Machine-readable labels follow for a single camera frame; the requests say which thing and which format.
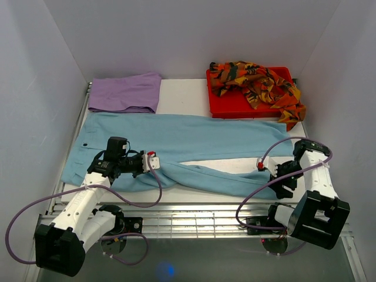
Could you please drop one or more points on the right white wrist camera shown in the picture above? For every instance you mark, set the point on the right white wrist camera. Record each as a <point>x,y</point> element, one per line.
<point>268,164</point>

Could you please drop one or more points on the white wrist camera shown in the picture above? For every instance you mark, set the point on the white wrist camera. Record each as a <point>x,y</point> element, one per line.
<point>150,161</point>
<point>268,164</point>

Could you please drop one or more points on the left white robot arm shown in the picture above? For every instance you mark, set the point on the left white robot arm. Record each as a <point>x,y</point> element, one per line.
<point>62,245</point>

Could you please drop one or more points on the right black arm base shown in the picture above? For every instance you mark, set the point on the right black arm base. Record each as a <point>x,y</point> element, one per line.
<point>273,234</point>

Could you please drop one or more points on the aluminium rail frame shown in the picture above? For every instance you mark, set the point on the aluminium rail frame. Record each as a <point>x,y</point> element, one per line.
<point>194,237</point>

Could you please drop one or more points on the light blue trousers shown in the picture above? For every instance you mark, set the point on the light blue trousers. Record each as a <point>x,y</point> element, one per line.
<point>181,141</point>

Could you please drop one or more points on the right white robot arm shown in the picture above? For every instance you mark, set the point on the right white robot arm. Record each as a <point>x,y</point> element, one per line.
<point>320,215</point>

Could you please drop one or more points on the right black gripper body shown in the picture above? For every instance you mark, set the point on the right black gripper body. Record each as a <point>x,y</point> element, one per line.
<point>284,171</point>

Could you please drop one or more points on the orange camouflage trousers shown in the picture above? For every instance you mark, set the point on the orange camouflage trousers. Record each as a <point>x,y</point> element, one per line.
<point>260,86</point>

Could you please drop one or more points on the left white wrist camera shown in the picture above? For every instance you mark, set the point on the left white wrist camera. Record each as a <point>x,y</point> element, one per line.
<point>150,161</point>

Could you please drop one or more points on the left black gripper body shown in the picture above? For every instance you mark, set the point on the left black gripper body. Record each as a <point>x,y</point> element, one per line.
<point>131,164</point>

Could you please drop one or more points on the folded purple trousers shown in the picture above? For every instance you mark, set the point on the folded purple trousers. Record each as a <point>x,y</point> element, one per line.
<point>132,94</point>

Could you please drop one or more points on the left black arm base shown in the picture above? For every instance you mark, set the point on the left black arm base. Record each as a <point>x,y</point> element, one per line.
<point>117,245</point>

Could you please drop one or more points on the red plastic tray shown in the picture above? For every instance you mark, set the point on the red plastic tray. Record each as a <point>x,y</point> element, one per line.
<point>233,105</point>

